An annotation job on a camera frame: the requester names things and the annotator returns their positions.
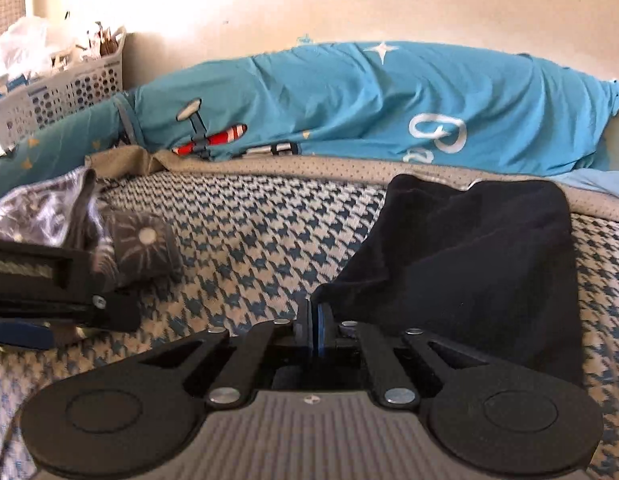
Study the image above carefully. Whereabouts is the black t-shirt red print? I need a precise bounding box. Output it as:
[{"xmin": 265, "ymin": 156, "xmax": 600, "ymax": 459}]
[{"xmin": 313, "ymin": 174, "xmax": 584, "ymax": 385}]

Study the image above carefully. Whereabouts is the grey patterned folded garment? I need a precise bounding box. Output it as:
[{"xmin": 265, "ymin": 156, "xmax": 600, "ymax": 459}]
[{"xmin": 0, "ymin": 167, "xmax": 183, "ymax": 292}]

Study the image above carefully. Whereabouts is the teal pillow with triangles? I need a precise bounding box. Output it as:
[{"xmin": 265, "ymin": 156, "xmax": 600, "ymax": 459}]
[{"xmin": 0, "ymin": 99, "xmax": 124, "ymax": 198}]

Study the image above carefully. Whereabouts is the grey dotted mattress edge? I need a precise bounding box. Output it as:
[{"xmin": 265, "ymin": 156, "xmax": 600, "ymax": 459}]
[{"xmin": 83, "ymin": 144, "xmax": 619, "ymax": 224}]

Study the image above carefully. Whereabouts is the white perforated laundry basket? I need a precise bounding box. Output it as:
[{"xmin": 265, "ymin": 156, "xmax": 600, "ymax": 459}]
[{"xmin": 0, "ymin": 27, "xmax": 127, "ymax": 156}]

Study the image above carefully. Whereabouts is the blue houndstooth bed cover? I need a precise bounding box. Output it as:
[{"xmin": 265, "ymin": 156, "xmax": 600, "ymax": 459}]
[{"xmin": 0, "ymin": 172, "xmax": 619, "ymax": 479}]

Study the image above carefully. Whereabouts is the blue airplane print bolster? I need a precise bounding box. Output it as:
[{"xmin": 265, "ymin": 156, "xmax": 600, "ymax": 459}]
[{"xmin": 115, "ymin": 42, "xmax": 619, "ymax": 198}]

